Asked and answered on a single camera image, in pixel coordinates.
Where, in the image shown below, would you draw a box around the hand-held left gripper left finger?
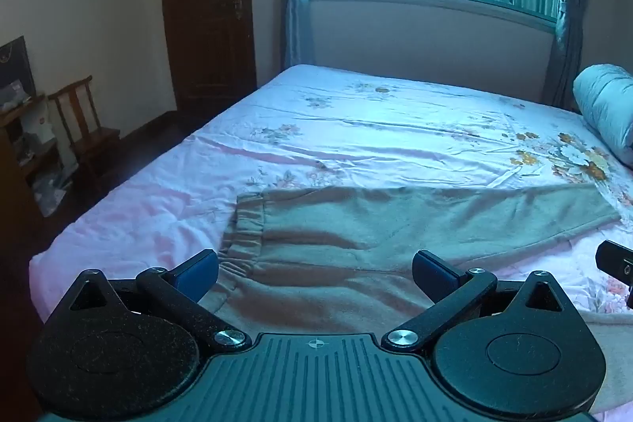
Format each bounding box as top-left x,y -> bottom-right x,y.
66,249 -> 251,350

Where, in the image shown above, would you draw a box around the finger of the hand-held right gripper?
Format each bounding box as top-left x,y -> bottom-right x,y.
595,240 -> 633,309

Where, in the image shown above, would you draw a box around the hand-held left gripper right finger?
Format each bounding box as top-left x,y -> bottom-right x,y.
383,250 -> 577,350

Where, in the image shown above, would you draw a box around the grey pants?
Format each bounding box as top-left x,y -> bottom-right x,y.
198,182 -> 633,418

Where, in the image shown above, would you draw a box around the rolled grey-blue quilt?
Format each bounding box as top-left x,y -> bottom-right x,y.
572,63 -> 633,170

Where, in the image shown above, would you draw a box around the bed with floral sheet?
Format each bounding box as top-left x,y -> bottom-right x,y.
30,63 -> 633,422

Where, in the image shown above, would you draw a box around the wooden chair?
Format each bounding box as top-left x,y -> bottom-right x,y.
48,75 -> 122,190

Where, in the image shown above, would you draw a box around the wooden shelf unit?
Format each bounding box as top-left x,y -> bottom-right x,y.
0,93 -> 67,218

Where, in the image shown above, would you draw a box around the dark wooden door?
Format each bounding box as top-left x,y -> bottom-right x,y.
159,0 -> 258,114

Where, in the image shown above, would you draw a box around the dark paper bag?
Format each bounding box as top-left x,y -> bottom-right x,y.
0,35 -> 37,99

